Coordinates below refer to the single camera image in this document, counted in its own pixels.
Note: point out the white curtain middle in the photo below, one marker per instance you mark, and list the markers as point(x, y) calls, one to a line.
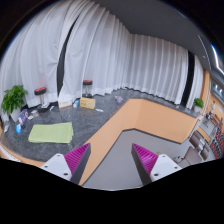
point(100, 48)

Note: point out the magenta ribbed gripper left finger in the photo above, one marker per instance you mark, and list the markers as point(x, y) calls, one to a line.
point(77, 160)

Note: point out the potted green plant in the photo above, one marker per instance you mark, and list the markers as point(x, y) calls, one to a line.
point(13, 99)
point(198, 104)

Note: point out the red black stool left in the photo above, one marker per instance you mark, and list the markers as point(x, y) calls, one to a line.
point(43, 107)

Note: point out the small purple packet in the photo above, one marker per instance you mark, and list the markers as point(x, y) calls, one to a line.
point(118, 99)

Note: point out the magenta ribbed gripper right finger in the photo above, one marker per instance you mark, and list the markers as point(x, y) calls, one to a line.
point(144, 161)

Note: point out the red black stool right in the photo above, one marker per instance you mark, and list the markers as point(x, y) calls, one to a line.
point(87, 84)

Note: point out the small blue box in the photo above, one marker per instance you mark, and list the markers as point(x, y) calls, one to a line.
point(18, 128)

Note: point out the purple book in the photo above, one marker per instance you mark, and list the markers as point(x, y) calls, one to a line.
point(23, 116)

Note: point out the potted green plant left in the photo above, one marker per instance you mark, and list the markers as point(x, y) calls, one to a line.
point(13, 99)

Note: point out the potted green plant right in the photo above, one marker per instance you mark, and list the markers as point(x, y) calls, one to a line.
point(198, 104)

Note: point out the white curtain left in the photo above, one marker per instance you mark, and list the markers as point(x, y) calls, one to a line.
point(32, 58)

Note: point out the green folded towel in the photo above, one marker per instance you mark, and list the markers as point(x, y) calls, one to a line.
point(53, 133)

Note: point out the white curtain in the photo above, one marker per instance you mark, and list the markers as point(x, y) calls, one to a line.
point(32, 58)
point(100, 48)

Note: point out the red black stool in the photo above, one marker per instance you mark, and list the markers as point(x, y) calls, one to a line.
point(43, 107)
point(87, 84)

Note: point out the yellow cardboard box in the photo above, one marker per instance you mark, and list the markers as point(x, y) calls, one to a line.
point(88, 103)

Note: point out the brown chair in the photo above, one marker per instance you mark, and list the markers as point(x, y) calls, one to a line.
point(191, 158)

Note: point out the white flat box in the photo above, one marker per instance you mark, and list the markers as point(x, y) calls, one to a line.
point(64, 103)

